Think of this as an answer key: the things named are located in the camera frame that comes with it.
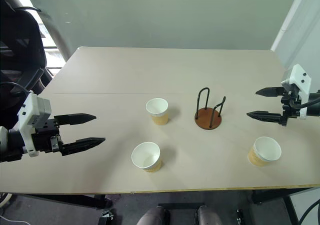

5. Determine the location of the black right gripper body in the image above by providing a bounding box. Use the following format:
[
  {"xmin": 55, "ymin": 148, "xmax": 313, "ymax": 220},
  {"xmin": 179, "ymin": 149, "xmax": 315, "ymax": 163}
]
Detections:
[{"xmin": 279, "ymin": 88, "xmax": 302, "ymax": 127}]

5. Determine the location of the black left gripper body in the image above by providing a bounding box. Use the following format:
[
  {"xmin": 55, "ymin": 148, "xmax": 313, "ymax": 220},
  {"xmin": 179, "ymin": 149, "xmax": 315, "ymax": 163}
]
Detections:
[{"xmin": 31, "ymin": 118, "xmax": 63, "ymax": 154}]

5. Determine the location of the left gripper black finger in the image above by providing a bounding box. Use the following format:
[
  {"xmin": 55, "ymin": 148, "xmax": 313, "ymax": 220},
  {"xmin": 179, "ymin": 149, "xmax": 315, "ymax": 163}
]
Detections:
[
  {"xmin": 53, "ymin": 113, "xmax": 97, "ymax": 126},
  {"xmin": 60, "ymin": 137, "xmax": 107, "ymax": 157}
]

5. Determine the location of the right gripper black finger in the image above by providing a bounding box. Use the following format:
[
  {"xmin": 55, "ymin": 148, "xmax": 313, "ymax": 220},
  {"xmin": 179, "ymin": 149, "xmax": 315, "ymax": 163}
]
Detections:
[
  {"xmin": 246, "ymin": 110, "xmax": 285, "ymax": 124},
  {"xmin": 255, "ymin": 86, "xmax": 286, "ymax": 98}
]

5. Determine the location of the yellow ribbed paper cup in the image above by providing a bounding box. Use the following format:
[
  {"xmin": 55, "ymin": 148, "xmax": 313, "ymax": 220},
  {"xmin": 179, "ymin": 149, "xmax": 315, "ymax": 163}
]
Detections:
[
  {"xmin": 145, "ymin": 97, "xmax": 170, "ymax": 126},
  {"xmin": 247, "ymin": 136, "xmax": 283, "ymax": 168},
  {"xmin": 131, "ymin": 141, "xmax": 163, "ymax": 173}
]

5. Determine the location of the white rimmed wheel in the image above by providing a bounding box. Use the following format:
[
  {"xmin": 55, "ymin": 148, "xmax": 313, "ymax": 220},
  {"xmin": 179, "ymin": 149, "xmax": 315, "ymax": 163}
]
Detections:
[{"xmin": 0, "ymin": 191, "xmax": 13, "ymax": 209}]

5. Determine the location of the black caster wheel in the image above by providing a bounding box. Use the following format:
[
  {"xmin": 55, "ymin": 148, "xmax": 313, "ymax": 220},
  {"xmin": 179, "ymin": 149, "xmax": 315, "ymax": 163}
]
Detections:
[
  {"xmin": 97, "ymin": 209, "xmax": 115, "ymax": 225},
  {"xmin": 235, "ymin": 208, "xmax": 245, "ymax": 225}
]

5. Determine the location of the black office chair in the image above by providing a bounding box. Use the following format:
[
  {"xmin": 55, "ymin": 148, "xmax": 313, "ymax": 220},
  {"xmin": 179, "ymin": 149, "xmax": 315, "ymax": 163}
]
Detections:
[{"xmin": 0, "ymin": 0, "xmax": 54, "ymax": 131}]

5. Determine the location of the dark rounded grey shape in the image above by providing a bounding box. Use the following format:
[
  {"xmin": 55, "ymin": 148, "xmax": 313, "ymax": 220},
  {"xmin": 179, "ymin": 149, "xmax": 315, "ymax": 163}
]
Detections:
[
  {"xmin": 136, "ymin": 206, "xmax": 168, "ymax": 225},
  {"xmin": 195, "ymin": 204, "xmax": 224, "ymax": 225}
]

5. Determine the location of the black floor bar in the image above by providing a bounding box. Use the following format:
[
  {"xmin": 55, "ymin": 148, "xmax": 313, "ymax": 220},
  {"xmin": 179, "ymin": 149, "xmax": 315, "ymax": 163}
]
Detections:
[{"xmin": 157, "ymin": 202, "xmax": 206, "ymax": 212}]

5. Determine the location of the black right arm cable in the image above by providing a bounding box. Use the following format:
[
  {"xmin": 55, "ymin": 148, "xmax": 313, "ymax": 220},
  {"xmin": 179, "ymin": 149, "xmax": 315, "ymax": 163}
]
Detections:
[{"xmin": 289, "ymin": 94, "xmax": 320, "ymax": 110}]

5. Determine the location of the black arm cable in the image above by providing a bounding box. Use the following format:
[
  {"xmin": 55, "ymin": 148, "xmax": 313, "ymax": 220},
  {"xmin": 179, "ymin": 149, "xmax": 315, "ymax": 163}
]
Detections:
[
  {"xmin": 289, "ymin": 94, "xmax": 320, "ymax": 110},
  {"xmin": 0, "ymin": 81, "xmax": 31, "ymax": 97}
]

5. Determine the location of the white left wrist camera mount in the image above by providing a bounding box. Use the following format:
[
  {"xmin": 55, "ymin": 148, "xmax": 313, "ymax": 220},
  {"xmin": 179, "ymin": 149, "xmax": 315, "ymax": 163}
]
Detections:
[{"xmin": 16, "ymin": 92, "xmax": 52, "ymax": 158}]

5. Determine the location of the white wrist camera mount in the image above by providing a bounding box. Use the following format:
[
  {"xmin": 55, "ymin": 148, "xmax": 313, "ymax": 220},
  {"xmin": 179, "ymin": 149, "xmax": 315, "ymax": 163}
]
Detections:
[
  {"xmin": 16, "ymin": 92, "xmax": 52, "ymax": 158},
  {"xmin": 280, "ymin": 63, "xmax": 312, "ymax": 120}
]

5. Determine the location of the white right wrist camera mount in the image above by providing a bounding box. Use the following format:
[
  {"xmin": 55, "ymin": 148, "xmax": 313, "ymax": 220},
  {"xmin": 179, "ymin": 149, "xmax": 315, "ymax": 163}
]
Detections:
[{"xmin": 280, "ymin": 63, "xmax": 312, "ymax": 120}]

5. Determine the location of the brown cup holder stand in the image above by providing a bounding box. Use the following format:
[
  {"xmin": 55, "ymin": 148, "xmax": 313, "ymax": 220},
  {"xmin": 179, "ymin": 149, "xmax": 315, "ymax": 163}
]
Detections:
[{"xmin": 194, "ymin": 86, "xmax": 227, "ymax": 131}]

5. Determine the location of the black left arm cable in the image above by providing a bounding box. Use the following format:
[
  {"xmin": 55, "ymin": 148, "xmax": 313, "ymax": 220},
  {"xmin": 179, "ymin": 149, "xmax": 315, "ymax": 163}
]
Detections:
[{"xmin": 0, "ymin": 81, "xmax": 31, "ymax": 97}]

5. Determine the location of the white wall panel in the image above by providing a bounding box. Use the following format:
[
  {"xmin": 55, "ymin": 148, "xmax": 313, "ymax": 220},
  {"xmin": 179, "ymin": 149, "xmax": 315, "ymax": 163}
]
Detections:
[{"xmin": 270, "ymin": 0, "xmax": 320, "ymax": 70}]

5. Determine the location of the white floor cable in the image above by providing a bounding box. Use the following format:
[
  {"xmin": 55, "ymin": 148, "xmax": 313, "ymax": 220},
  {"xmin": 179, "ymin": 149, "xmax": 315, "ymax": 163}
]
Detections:
[{"xmin": 0, "ymin": 216, "xmax": 32, "ymax": 225}]

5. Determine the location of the black floor cable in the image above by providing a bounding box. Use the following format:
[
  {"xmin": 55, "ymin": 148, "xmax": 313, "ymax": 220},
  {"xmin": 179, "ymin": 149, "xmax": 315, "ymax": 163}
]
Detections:
[{"xmin": 298, "ymin": 199, "xmax": 320, "ymax": 225}]

